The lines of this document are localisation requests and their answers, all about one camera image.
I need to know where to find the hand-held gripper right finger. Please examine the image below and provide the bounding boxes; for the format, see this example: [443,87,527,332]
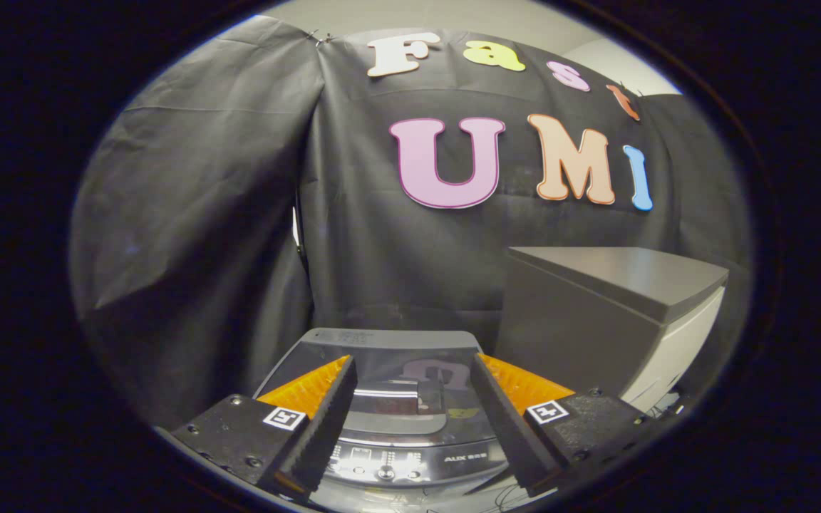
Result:
[473,352,657,497]

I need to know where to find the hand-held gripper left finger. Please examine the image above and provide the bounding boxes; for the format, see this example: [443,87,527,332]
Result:
[172,355,358,502]

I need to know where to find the grey washing machine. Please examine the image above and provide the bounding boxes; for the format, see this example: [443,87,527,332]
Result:
[252,328,527,513]

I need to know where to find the grey and cream cabinet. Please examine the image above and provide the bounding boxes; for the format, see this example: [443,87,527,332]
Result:
[492,246,730,415]

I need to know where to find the backdrop stand pole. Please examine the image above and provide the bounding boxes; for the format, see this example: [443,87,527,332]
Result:
[291,205,312,280]

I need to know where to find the black backdrop cloth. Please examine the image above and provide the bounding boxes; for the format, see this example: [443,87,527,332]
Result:
[68,14,752,428]

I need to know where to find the thin black floor cables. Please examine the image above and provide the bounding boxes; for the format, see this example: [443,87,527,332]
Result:
[483,477,534,511]

